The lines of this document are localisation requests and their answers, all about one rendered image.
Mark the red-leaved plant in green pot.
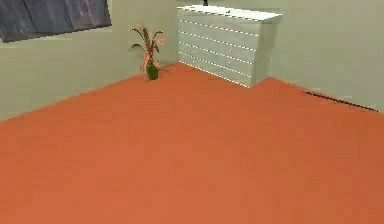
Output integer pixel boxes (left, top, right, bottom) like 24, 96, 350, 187
128, 22, 166, 82

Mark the white chest of drawers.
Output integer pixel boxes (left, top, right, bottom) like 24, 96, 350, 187
176, 4, 283, 89

